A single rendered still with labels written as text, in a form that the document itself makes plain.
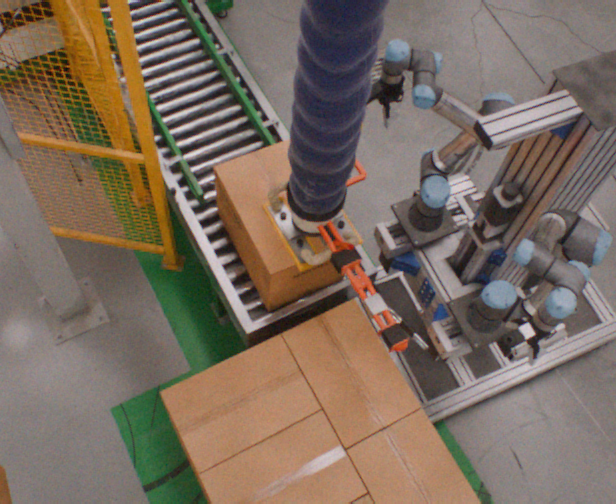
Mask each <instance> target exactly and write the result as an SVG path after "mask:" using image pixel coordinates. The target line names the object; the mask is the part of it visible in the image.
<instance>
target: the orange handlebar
mask: <svg viewBox="0 0 616 504"><path fill-rule="evenodd" d="M354 167H355V168H356V170H357V171H358V173H359V174H360V175H358V176H356V177H353V178H351V179H349V180H348V181H347V187H346V188H348V187H350V185H352V184H355V183H357V182H359V181H362V180H364V179H366V176H367V172H366V171H364V169H363V168H362V167H361V165H360V164H359V161H358V160H357V158H356V162H355V166H354ZM327 226H328V227H329V229H330V230H331V232H332V234H333V236H334V237H335V239H336V240H338V241H343V242H344V240H343V238H341V237H340V235H339V234H338V232H337V230H336V228H335V227H334V225H333V223H332V222H331V221H329V222H328V223H327ZM317 229H318V230H319V233H321V234H322V236H323V238H324V239H325V241H326V242H327V244H328V246H329V247H330V249H331V250H332V251H333V250H335V249H337V248H336V247H335V245H334V244H333V242H332V240H331V239H330V237H329V235H328V234H327V232H326V230H325V228H324V227H323V225H318V226H317ZM354 269H355V270H356V272H357V273H358V276H357V277H354V276H353V273H352V271H351V270H350V268H348V269H346V270H345V272H346V274H347V276H348V278H349V280H350V281H351V282H350V283H351V285H352V286H353V288H354V290H355V291H356V292H358V294H359V296H360V297H361V300H362V301H363V300H366V299H368V296H367V295H366V293H364V291H363V289H366V288H367V289H368V290H369V292H370V293H371V295H374V294H376V293H377V292H376V291H375V289H374V288H373V286H372V284H371V283H372V282H371V281H370V279H369V278H368V276H367V274H366V272H363V271H362V269H361V268H360V266H359V265H358V264H356V265H355V266H354ZM382 313H383V315H384V316H385V318H386V321H388V322H389V324H392V323H394V322H395V321H394V318H393V317H392V315H391V314H390V312H389V310H388V309H386V310H384V311H382ZM373 317H374V319H375V322H376V323H377V325H378V326H379V328H380V329H381V328H383V327H385V325H384V324H383V322H382V319H381V318H380V316H379V315H378V314H376V315H374V316H373ZM406 347H407V342H405V344H403V345H401V346H399V347H397V348H395V349H394V350H395V351H399V352H400V351H403V350H404V349H406Z"/></svg>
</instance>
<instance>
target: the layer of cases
mask: <svg viewBox="0 0 616 504"><path fill-rule="evenodd" d="M161 396H162V398H163V401H164V403H165V406H166V408H167V411H168V413H169V417H170V419H171V421H172V424H173V426H174V428H175V430H176V432H177V434H178V437H180V439H181V442H182V444H183V446H184V448H185V451H186V453H187V455H188V457H189V459H190V462H191V465H192V467H193V469H194V471H195V473H196V476H197V478H198V480H199V482H200V484H202V487H203V490H204V492H205V494H206V496H207V498H208V501H209V503H210V504H481V503H480V501H479V500H478V498H477V496H476V495H475V493H474V492H473V490H472V488H471V486H470V484H469V482H468V481H467V479H466V478H465V476H464V474H463V473H462V471H461V469H460V468H459V466H457V465H456V463H455V460H454V459H453V457H452V455H451V454H450V452H449V451H448V449H447V447H446V446H445V444H444V442H443V441H442V439H441V438H440V435H439V433H438V432H437V430H436V428H435V427H433V425H432V424H431V422H430V420H429V419H428V417H427V416H426V414H425V411H424V410H423V408H421V405H420V403H419V402H418V400H417V398H416V397H415V395H414V393H413V392H412V390H410V388H409V386H408V384H407V383H406V381H405V379H404V378H403V376H402V375H401V373H400V371H399V370H398V368H397V365H396V364H395V362H394V361H393V359H392V357H391V356H390V354H389V352H387V351H386V349H385V348H384V346H383V344H382V342H381V340H380V338H379V337H378V335H377V334H376V332H375V330H374V329H373V327H372V326H371V324H370V322H369V321H368V318H367V316H366V315H364V313H363V312H362V310H361V308H360V307H359V305H358V303H357V302H356V300H355V299H352V300H350V301H348V302H346V303H344V304H341V305H339V306H337V307H335V308H333V309H331V310H329V311H327V312H325V313H323V314H319V315H317V316H315V317H313V318H311V319H309V321H307V322H305V323H303V324H301V325H299V326H296V327H294V328H292V329H289V330H287V331H285V332H283V333H282V334H279V335H277V336H274V337H272V338H270V339H268V340H266V341H264V342H262V344H259V345H257V346H255V347H253V348H250V349H248V350H246V351H244V352H242V353H240V354H238V355H236V356H234V357H232V358H230V359H226V360H224V361H222V362H220V363H218V364H216V365H214V366H212V368H210V369H208V370H206V371H203V372H201V373H199V374H196V375H194V376H192V377H190V378H188V379H186V380H184V381H182V382H179V383H177V384H175V385H173V386H171V387H169V388H166V389H164V390H162V391H161ZM420 408H421V409H420Z"/></svg>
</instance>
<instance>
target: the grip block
mask: <svg viewBox="0 0 616 504"><path fill-rule="evenodd" d="M361 259H362V258H361V256H360V255H359V252H358V251H357V249H356V247H355V246H354V248H353V249H352V250H350V249H347V248H344V247H339V248H337V249H335V250H333V251H332V254H331V258H330V261H331V263H332V264H333V266H334V268H335V269H336V271H337V273H338V274H339V273H340V274H341V276H343V274H345V273H346V272H345V270H346V269H348V268H350V270H354V266H355V265H356V264H358V265H359V266H360V263H361Z"/></svg>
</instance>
